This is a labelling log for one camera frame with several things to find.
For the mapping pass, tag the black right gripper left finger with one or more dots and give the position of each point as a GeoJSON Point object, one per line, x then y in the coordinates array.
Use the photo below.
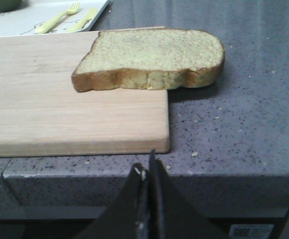
{"type": "Point", "coordinates": [127, 217]}

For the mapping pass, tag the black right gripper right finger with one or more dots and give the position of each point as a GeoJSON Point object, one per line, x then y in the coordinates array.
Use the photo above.
{"type": "Point", "coordinates": [171, 215]}

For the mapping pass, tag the bread slice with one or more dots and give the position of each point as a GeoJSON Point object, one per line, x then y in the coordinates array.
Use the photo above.
{"type": "Point", "coordinates": [150, 59]}

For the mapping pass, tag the white rectangular tray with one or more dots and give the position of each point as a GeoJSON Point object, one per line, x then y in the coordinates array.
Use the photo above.
{"type": "Point", "coordinates": [33, 13]}

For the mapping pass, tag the white label sticker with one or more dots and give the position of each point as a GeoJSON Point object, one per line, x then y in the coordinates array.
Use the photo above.
{"type": "Point", "coordinates": [250, 231]}

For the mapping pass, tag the wooden cutting board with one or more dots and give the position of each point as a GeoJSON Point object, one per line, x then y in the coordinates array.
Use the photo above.
{"type": "Point", "coordinates": [42, 115]}

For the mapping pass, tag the yellow plastic knife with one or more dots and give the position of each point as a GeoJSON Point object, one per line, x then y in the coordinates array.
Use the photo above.
{"type": "Point", "coordinates": [81, 23]}

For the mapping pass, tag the yellow plastic fork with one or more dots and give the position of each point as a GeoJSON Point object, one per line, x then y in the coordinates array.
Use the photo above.
{"type": "Point", "coordinates": [48, 25]}

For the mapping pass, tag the green lime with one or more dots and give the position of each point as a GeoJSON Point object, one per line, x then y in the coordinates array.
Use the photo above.
{"type": "Point", "coordinates": [9, 5]}

